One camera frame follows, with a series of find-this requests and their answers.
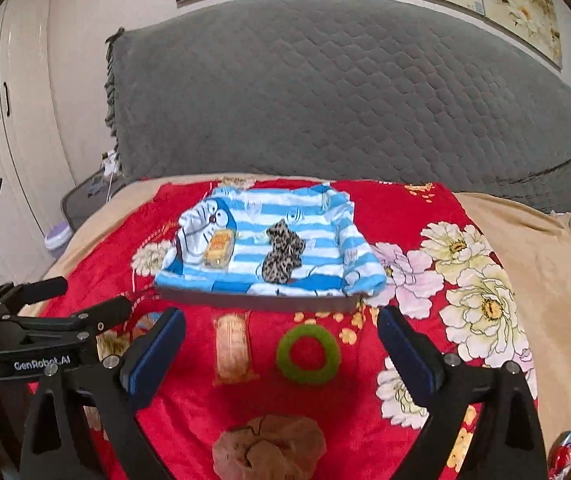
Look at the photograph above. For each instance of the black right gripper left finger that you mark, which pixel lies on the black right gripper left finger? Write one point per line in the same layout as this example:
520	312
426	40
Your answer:
119	387

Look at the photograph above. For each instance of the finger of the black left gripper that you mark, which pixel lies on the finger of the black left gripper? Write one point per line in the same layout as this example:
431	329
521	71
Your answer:
96	319
15	297

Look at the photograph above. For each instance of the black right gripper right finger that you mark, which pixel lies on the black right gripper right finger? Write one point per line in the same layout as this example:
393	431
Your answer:
507	442

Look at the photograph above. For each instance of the red blue surprise egg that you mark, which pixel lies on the red blue surprise egg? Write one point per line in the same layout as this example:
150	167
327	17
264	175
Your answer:
144	325

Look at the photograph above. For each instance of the clear biscuit pack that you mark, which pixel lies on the clear biscuit pack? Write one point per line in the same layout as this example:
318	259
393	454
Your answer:
233	349

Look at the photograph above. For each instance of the beige stocking bundle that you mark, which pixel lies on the beige stocking bundle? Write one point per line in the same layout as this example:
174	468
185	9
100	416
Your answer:
269	447

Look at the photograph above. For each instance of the red snack wrapper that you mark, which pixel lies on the red snack wrapper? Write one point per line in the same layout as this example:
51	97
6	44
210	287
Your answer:
559	463

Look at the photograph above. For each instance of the purple white container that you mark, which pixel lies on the purple white container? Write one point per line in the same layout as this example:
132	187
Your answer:
59	237

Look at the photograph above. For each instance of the grey bedside stool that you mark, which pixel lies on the grey bedside stool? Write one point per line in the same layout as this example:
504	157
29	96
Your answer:
88	197

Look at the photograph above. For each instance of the small yellow snack packet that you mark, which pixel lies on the small yellow snack packet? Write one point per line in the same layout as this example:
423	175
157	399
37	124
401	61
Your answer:
220	248

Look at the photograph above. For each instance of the red floral blanket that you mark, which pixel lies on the red floral blanket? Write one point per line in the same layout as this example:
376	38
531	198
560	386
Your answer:
441	272

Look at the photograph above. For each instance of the white wardrobe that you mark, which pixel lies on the white wardrobe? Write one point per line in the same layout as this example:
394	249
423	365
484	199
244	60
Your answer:
34	171

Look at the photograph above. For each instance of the leopard print scrunchie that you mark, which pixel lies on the leopard print scrunchie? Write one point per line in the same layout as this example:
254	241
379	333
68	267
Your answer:
285	256

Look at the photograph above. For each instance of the blue striped Doraemon fabric box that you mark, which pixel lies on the blue striped Doraemon fabric box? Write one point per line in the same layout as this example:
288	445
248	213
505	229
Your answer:
337	260

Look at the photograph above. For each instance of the grey quilted headboard cover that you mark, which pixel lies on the grey quilted headboard cover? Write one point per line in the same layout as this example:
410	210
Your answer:
339	89

